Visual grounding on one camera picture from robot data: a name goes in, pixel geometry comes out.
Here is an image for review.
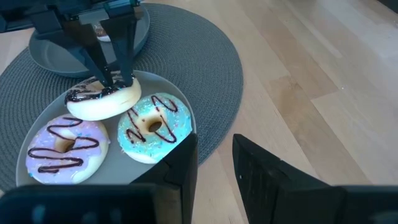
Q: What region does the round grey woven placemat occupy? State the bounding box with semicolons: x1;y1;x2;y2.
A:
0;2;244;192

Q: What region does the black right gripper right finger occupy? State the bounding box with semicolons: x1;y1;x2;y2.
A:
232;133;345;224

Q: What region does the dark grey plate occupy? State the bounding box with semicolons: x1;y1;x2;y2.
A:
28;2;151;78

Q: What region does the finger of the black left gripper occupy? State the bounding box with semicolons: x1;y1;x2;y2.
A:
63;21;114;89
101;17;138;88

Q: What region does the light beige plate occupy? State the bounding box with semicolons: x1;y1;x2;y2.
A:
15;70;198;187

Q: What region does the purple iced donut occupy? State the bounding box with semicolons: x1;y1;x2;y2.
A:
25;113;111;185

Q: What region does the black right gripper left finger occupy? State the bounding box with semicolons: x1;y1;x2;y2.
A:
130;133;199;224

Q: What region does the turquoise iced donut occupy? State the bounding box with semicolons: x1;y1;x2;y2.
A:
117;92;193;165

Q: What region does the white donut with chocolate drizzle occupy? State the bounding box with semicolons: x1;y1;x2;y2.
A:
64;73;142;122

